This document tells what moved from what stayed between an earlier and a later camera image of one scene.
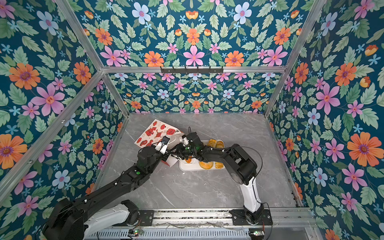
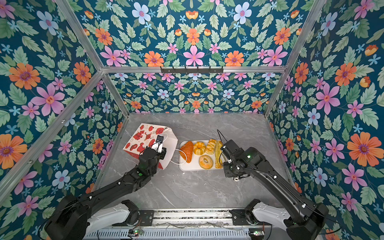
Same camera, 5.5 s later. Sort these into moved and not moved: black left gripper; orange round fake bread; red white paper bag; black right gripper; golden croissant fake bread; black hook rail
Moved: red white paper bag; black right gripper
Not moved: golden croissant fake bread; orange round fake bread; black hook rail; black left gripper
